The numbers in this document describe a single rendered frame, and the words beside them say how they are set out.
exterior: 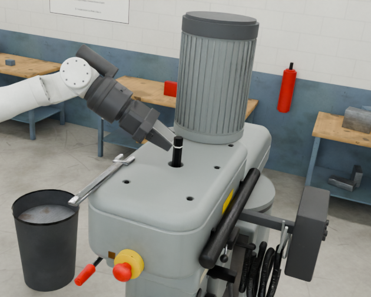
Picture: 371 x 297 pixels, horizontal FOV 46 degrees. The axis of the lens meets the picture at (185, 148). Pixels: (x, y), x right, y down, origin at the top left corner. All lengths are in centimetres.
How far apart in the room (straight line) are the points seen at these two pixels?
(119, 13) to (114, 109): 488
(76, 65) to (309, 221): 73
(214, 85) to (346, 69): 411
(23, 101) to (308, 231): 80
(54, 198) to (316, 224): 259
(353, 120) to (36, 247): 324
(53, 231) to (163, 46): 314
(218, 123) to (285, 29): 406
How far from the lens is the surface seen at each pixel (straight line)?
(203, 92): 112
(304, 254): 130
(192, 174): 99
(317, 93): 522
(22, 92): 100
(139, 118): 96
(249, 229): 150
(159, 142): 98
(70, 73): 96
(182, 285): 104
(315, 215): 125
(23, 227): 321
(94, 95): 97
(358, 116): 473
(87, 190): 89
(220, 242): 93
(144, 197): 88
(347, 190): 495
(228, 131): 116
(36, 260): 334
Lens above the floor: 233
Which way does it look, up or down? 23 degrees down
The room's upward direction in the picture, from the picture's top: 5 degrees clockwise
